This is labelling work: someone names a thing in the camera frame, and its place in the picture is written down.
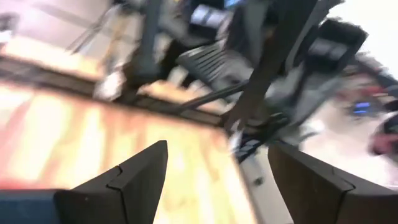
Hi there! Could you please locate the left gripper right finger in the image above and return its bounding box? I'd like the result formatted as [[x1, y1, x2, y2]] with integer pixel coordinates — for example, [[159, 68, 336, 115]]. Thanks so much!
[[267, 141, 398, 224]]

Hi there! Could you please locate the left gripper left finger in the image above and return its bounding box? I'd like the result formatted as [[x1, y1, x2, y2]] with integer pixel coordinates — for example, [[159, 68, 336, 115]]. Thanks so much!
[[53, 139, 169, 224]]

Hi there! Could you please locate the black keyboard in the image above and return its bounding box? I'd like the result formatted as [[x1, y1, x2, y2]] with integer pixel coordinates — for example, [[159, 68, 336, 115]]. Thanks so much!
[[176, 42, 233, 86]]

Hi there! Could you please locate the black aluminium table frame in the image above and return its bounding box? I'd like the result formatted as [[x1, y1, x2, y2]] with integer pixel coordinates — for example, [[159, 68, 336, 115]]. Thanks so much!
[[0, 52, 249, 127]]

